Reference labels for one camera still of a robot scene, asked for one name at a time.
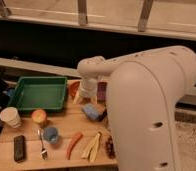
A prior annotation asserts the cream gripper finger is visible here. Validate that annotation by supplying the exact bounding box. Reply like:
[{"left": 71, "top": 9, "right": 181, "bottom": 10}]
[
  {"left": 91, "top": 96, "right": 97, "bottom": 104},
  {"left": 73, "top": 92, "right": 80, "bottom": 104}
]

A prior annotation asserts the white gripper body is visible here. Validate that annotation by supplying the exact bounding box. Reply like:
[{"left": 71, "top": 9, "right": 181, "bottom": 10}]
[{"left": 79, "top": 78, "right": 98, "bottom": 98}]

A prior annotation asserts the blue sponge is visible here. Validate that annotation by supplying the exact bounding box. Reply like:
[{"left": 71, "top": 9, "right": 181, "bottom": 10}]
[{"left": 82, "top": 103, "right": 100, "bottom": 121}]

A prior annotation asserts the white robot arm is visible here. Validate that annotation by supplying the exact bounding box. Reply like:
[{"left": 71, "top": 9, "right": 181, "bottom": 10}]
[{"left": 76, "top": 46, "right": 196, "bottom": 171}]

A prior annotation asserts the orange bowl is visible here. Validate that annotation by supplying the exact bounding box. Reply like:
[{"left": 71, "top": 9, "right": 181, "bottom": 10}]
[{"left": 69, "top": 81, "right": 80, "bottom": 98}]

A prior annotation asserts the purple bowl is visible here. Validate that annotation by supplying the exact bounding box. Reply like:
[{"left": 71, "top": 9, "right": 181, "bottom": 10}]
[{"left": 97, "top": 82, "right": 107, "bottom": 101}]

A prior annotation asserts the black marker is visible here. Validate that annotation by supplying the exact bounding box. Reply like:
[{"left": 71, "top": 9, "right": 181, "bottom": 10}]
[{"left": 98, "top": 109, "right": 107, "bottom": 122}]

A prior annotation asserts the orange carrot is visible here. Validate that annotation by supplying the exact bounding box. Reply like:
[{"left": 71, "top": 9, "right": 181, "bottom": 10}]
[{"left": 66, "top": 132, "right": 83, "bottom": 160}]

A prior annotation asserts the red yellow apple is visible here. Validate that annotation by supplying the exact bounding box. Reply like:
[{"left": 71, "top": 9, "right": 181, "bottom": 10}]
[{"left": 31, "top": 109, "right": 47, "bottom": 125}]

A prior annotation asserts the blue small cup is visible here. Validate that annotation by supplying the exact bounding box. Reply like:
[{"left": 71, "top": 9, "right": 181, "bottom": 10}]
[{"left": 43, "top": 127, "right": 59, "bottom": 144}]

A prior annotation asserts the green plastic tray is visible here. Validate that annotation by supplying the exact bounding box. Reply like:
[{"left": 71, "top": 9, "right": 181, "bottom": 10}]
[{"left": 8, "top": 76, "right": 67, "bottom": 112}]

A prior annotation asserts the dark grape bunch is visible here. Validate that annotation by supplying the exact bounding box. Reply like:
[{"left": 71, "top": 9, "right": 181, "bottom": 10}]
[{"left": 105, "top": 136, "right": 115, "bottom": 159}]

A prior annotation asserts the yellow banana peel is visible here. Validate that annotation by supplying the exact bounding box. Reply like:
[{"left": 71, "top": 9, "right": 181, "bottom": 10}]
[{"left": 81, "top": 132, "right": 102, "bottom": 162}]

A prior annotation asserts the silver fork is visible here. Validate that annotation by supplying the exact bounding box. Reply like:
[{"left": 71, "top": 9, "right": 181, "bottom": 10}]
[{"left": 37, "top": 129, "right": 48, "bottom": 160}]

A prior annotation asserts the white paper cup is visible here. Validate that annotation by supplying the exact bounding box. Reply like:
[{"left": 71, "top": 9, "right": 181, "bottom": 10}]
[{"left": 0, "top": 107, "right": 22, "bottom": 128}]

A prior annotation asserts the black rectangular remote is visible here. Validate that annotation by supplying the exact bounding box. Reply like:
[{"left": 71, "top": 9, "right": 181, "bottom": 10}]
[{"left": 14, "top": 135, "right": 26, "bottom": 162}]

